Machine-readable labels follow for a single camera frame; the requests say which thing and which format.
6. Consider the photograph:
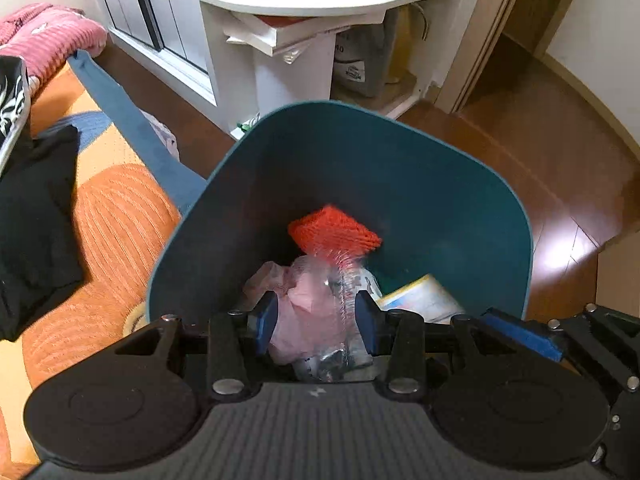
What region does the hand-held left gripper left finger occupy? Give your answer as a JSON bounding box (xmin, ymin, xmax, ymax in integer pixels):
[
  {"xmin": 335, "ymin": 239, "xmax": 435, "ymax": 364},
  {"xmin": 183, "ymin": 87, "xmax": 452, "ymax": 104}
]
[{"xmin": 114, "ymin": 292, "xmax": 281, "ymax": 402}]

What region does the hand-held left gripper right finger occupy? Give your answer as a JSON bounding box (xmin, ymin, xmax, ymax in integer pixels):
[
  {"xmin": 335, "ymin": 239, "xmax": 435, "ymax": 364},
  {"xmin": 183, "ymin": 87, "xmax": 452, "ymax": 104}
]
[{"xmin": 354, "ymin": 290, "xmax": 532, "ymax": 402}]

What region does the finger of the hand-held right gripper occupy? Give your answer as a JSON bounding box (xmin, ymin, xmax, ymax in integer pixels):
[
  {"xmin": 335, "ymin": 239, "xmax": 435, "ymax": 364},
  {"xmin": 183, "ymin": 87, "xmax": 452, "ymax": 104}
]
[{"xmin": 481, "ymin": 302, "xmax": 640, "ymax": 402}]

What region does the pink plastic bag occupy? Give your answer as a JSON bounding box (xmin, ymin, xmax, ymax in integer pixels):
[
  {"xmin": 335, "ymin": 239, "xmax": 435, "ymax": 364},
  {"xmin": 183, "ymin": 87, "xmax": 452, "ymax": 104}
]
[{"xmin": 270, "ymin": 255, "xmax": 381, "ymax": 366}]

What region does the clear plastic wrapper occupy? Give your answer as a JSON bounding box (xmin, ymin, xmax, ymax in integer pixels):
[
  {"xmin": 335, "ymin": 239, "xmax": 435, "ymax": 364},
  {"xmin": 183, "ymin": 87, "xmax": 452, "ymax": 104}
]
[{"xmin": 295, "ymin": 345, "xmax": 376, "ymax": 384}]

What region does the yellow white snack packet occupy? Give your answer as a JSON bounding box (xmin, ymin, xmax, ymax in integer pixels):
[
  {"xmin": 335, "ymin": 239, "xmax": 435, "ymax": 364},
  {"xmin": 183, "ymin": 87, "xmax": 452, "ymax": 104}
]
[{"xmin": 375, "ymin": 274, "xmax": 466, "ymax": 325}]

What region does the red mesh net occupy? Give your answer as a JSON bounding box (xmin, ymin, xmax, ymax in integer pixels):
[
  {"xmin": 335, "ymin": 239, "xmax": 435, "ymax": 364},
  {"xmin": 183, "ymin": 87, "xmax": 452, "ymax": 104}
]
[{"xmin": 287, "ymin": 204, "xmax": 383, "ymax": 262}]

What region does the teal deer-print trash bin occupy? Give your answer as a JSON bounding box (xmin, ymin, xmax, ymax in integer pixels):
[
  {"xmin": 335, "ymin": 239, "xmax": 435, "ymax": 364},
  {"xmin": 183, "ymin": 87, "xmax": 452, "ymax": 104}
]
[{"xmin": 145, "ymin": 100, "xmax": 533, "ymax": 341}]

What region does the bed with orange floral cover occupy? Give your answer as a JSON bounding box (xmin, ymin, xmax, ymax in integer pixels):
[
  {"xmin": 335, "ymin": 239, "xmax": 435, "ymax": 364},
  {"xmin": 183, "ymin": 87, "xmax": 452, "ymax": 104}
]
[{"xmin": 0, "ymin": 50, "xmax": 211, "ymax": 466}]

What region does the pale patterned cloth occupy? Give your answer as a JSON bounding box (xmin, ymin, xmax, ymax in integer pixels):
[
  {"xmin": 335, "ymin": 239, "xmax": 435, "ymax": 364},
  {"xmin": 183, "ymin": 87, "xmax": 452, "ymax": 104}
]
[{"xmin": 142, "ymin": 110, "xmax": 181, "ymax": 161}]

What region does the blue bed sheet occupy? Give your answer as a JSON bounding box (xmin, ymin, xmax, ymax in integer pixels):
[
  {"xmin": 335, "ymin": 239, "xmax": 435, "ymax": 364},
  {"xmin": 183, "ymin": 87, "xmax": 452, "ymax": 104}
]
[{"xmin": 67, "ymin": 50, "xmax": 208, "ymax": 216}]

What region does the black cloth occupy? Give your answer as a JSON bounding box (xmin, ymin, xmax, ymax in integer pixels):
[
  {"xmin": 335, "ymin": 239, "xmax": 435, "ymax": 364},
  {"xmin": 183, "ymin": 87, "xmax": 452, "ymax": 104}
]
[{"xmin": 0, "ymin": 125, "xmax": 86, "ymax": 343}]

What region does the grey white bag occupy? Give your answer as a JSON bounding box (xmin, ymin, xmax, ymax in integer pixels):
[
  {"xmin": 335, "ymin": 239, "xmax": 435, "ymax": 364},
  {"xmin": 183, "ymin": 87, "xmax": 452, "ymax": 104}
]
[{"xmin": 332, "ymin": 15, "xmax": 401, "ymax": 98}]

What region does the stack of books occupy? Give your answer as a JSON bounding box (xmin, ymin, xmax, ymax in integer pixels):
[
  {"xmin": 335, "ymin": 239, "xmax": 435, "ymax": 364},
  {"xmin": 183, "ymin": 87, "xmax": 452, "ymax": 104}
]
[{"xmin": 223, "ymin": 10, "xmax": 386, "ymax": 58}]

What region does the white sliding wardrobe door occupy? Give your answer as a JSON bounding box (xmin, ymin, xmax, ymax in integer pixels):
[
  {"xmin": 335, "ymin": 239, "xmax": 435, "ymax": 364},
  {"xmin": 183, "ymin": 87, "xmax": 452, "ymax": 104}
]
[{"xmin": 85, "ymin": 0, "xmax": 218, "ymax": 106}]

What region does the black leaf-print quilt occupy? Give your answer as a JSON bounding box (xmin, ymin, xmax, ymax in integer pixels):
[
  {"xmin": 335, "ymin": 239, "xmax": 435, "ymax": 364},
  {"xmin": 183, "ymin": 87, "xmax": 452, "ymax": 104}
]
[{"xmin": 0, "ymin": 55, "xmax": 33, "ymax": 176}]

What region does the wooden door frame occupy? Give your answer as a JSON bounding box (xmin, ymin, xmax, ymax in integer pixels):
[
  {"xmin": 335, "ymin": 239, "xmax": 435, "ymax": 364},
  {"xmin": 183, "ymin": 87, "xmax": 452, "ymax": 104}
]
[{"xmin": 435, "ymin": 0, "xmax": 531, "ymax": 113}]

